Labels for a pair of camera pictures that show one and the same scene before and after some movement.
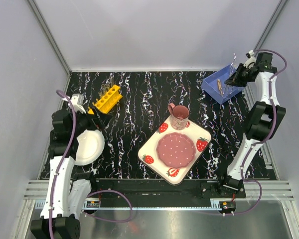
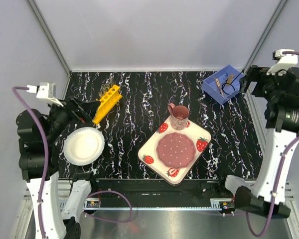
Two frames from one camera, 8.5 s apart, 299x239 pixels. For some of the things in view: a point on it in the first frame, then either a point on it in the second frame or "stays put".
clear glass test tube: [104, 88] stays put
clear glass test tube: [111, 79] stays put
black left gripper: [96, 121] to [87, 113]
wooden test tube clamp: [220, 87] stays put
